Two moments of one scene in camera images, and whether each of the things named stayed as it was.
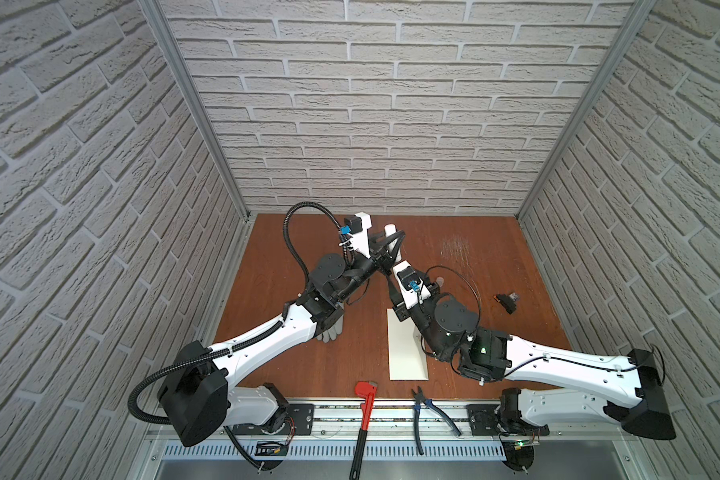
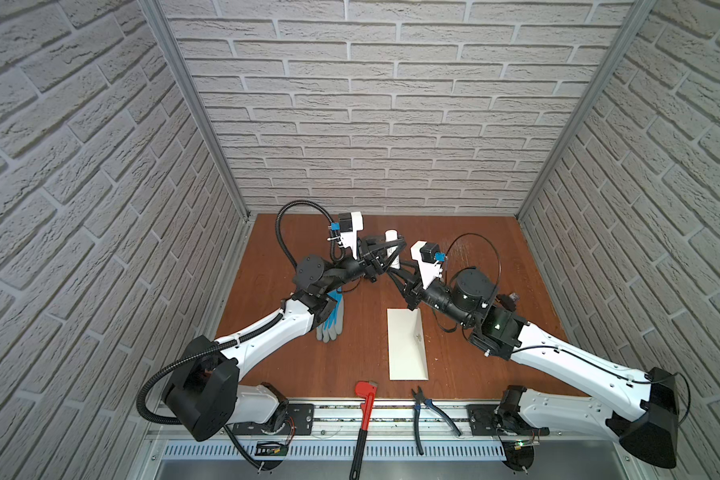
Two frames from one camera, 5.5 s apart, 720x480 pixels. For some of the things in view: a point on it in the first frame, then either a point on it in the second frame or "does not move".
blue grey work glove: [333, 332] does not move
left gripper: [382, 254] does not move
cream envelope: [407, 357] does not move
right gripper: [402, 309] to [416, 293]
